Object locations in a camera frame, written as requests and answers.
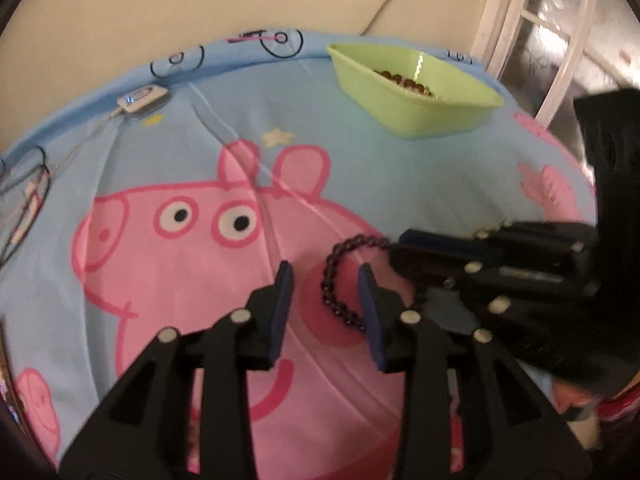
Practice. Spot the green plastic basin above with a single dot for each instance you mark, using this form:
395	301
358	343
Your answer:
425	115

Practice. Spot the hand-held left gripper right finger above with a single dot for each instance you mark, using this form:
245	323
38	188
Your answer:
372	315

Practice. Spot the blue cartoon pig blanket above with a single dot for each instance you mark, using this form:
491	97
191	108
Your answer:
150	170

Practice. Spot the small white device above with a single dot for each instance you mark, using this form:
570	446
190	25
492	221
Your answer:
145	99

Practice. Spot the white framed window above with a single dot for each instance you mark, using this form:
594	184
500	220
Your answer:
540	20

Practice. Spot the pile of beaded jewelry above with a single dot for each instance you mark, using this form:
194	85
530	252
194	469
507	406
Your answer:
400	80

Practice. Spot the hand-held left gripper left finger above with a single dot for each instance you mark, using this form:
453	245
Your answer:
281	310

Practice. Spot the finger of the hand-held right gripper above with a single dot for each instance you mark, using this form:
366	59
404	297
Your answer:
445	244
430	267

